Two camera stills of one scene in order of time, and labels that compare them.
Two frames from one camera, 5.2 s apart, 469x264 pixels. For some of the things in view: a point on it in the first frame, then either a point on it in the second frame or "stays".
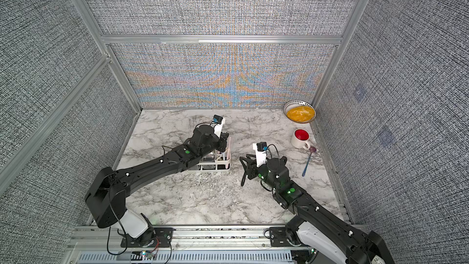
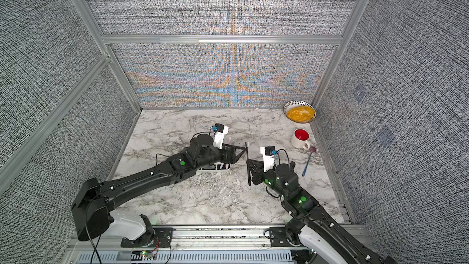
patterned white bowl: x=300 y=112 stays
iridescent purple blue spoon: x=312 y=150 stays
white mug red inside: x=300 y=139 stays
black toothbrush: x=243 y=179 to x=247 y=145
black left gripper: x=223 y=141 to x=233 y=159
